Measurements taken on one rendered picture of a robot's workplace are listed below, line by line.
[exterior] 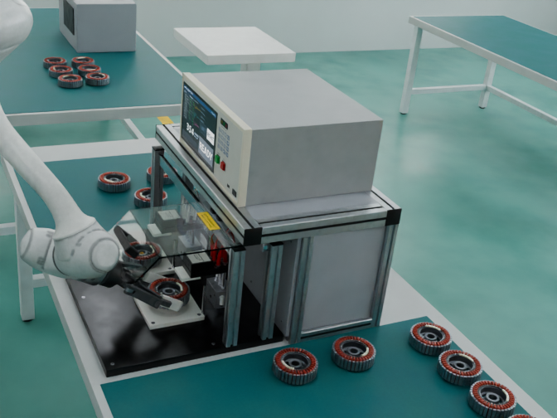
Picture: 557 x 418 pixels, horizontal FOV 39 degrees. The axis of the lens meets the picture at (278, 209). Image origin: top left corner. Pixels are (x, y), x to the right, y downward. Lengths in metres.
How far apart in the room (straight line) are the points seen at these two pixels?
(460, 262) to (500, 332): 0.61
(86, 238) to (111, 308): 0.43
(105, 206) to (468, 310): 1.87
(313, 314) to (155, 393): 0.47
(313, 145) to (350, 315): 0.49
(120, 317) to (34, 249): 0.34
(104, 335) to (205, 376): 0.29
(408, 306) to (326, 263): 0.41
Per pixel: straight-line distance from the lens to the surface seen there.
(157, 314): 2.10
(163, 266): 2.31
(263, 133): 1.87
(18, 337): 3.38
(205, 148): 2.10
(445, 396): 2.03
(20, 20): 2.03
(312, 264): 1.99
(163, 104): 3.65
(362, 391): 1.98
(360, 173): 2.06
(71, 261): 1.78
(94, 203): 2.72
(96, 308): 2.15
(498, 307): 3.91
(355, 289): 2.11
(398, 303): 2.33
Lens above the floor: 1.98
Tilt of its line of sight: 27 degrees down
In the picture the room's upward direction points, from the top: 6 degrees clockwise
